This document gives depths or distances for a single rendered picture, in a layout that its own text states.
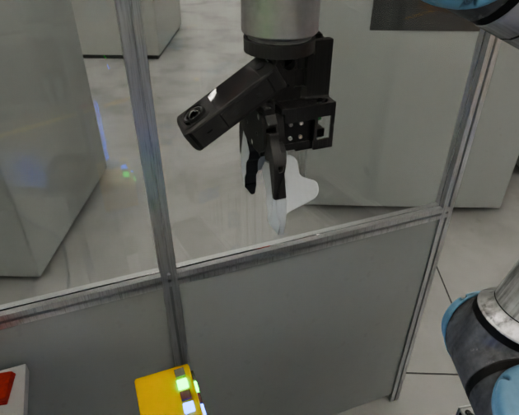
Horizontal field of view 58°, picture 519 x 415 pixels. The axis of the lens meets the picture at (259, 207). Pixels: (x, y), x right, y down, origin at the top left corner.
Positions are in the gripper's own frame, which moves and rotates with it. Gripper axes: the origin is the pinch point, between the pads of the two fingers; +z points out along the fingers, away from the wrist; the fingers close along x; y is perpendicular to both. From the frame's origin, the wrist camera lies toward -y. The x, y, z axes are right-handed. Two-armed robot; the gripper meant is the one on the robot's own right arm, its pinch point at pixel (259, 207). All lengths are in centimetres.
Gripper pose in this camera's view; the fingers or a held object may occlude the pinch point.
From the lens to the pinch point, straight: 56.5
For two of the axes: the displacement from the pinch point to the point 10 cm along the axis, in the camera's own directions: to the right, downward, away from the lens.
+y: 9.4, -2.0, 2.9
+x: -3.5, -5.3, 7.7
